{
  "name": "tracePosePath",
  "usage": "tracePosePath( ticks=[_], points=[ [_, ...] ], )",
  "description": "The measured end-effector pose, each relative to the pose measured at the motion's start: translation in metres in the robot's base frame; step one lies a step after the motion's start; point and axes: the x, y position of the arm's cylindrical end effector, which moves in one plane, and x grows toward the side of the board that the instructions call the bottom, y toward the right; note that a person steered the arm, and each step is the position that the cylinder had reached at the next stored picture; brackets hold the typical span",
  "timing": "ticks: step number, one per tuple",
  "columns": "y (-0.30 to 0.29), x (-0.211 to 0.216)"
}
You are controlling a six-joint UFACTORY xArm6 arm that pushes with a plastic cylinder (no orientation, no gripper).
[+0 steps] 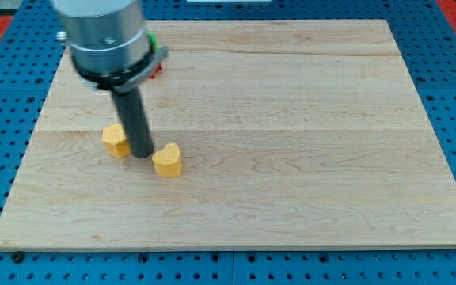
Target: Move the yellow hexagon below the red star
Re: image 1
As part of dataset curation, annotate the wooden board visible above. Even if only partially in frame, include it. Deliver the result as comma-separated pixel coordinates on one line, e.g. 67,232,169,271
0,20,456,252

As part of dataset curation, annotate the red star block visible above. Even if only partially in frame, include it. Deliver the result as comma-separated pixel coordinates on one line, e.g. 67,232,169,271
150,63,162,79

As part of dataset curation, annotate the yellow hexagon block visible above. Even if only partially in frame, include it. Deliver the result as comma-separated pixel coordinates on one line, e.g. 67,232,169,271
102,123,131,158

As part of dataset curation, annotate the green block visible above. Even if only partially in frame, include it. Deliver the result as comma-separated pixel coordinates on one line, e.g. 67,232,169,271
147,32,158,52

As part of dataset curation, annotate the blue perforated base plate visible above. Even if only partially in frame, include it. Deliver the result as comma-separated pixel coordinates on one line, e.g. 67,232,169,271
0,0,456,284

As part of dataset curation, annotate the yellow heart block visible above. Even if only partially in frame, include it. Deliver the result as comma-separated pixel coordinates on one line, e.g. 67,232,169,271
151,142,182,178

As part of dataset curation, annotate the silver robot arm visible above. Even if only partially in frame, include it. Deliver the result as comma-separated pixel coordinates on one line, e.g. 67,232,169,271
51,0,169,158

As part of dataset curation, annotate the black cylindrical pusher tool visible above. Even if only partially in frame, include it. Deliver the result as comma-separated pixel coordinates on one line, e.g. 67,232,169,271
112,88,154,158

